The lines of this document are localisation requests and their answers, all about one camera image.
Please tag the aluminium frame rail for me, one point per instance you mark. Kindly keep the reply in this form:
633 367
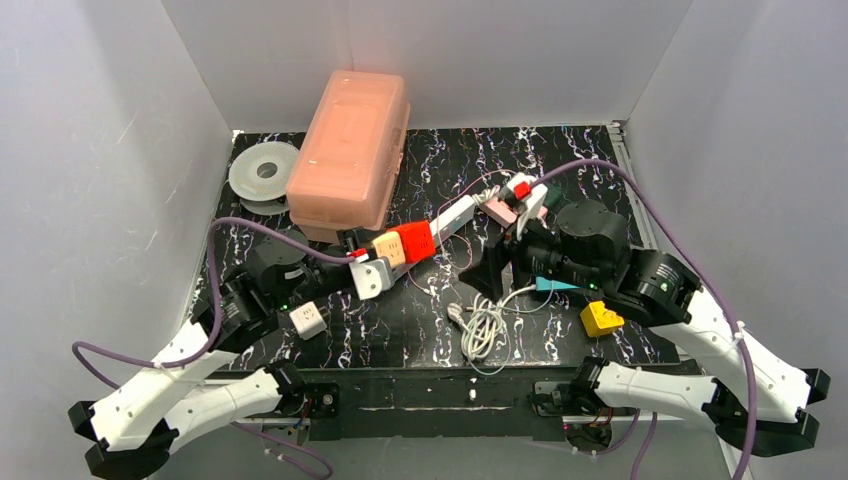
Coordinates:
646 199

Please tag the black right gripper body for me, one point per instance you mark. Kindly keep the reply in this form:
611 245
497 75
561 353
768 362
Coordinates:
502 252

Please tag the yellow cube socket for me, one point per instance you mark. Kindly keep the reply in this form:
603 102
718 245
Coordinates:
598 320

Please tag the teal power strip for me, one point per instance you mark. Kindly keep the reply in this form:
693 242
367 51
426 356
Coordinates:
542 284

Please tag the pink plastic storage box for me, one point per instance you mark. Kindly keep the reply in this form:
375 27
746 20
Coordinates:
349 161

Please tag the tan cube socket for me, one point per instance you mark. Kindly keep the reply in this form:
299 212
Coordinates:
389 246

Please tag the white cube socket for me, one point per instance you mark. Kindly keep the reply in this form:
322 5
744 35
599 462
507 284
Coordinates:
308 320

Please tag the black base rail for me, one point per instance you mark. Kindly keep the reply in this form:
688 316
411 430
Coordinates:
435 402

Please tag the red cube socket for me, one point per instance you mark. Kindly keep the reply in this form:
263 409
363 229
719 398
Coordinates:
416 240

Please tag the dark green cube socket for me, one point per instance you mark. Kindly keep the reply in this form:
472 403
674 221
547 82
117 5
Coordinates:
553 197

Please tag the white power strip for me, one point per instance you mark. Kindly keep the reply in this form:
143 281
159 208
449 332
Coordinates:
452 219

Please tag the grey filament spool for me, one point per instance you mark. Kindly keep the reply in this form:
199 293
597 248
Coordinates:
259 176

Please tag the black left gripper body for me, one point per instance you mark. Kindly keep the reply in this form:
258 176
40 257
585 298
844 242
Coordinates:
344 272

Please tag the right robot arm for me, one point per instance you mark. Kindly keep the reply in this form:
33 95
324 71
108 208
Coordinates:
657 291

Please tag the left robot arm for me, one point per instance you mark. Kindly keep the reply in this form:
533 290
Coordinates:
137 428

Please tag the white three pin plug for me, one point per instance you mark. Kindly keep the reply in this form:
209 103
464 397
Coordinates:
455 313

